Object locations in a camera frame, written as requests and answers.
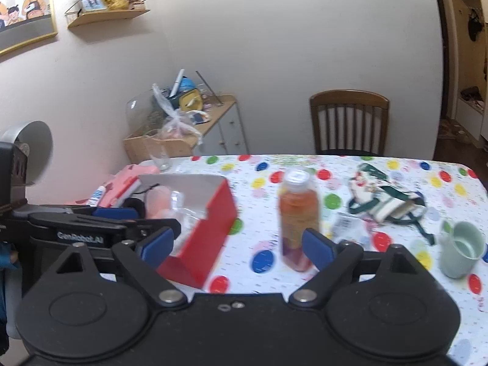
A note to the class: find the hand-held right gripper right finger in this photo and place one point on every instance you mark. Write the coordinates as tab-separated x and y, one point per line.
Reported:
318	247

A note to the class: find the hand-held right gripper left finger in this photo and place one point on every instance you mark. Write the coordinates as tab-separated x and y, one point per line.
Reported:
158	244

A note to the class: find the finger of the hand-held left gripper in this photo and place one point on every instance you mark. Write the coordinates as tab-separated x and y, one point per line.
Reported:
114	212
160	224

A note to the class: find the pink mesh bath pouf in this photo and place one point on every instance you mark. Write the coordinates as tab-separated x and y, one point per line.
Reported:
162	202

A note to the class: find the orange drink bottle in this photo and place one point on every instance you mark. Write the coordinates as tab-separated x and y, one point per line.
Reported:
299	213

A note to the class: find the red cardboard box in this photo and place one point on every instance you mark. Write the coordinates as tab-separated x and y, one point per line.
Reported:
213	228

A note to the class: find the pink plastic case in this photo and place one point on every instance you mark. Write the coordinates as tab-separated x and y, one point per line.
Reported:
118	183

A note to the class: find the small white packet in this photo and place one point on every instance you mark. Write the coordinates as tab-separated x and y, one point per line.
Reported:
345	224

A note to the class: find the balloon print tablecloth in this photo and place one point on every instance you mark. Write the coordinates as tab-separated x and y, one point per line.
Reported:
381	267

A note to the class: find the clear drinking glass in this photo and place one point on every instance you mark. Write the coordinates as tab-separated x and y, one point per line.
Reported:
161	156

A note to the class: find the green and white cloth bag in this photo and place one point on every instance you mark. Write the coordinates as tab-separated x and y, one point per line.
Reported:
385	198

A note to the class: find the knotted clear plastic bag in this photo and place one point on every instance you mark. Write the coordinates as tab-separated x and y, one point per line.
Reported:
177	124

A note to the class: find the wooden side cabinet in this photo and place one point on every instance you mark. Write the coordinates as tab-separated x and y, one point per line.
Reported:
225	129

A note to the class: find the blue and yellow toy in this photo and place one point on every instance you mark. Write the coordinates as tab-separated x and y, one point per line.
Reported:
188	97

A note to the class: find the green ceramic cup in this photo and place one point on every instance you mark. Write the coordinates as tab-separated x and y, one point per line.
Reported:
461	251

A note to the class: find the brown wooden chair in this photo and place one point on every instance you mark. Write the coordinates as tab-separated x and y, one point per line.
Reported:
349	101

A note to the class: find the patterned doormat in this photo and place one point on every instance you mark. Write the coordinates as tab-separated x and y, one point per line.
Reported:
453	131

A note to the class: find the white shoe bench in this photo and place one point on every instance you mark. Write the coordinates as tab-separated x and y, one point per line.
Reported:
472	99

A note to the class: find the hanging black bag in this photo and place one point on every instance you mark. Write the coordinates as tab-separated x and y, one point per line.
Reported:
474	24

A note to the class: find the wooden wall shelf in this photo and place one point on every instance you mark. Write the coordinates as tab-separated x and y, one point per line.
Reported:
103	18

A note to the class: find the wall poster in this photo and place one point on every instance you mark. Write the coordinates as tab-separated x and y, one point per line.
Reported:
26	11

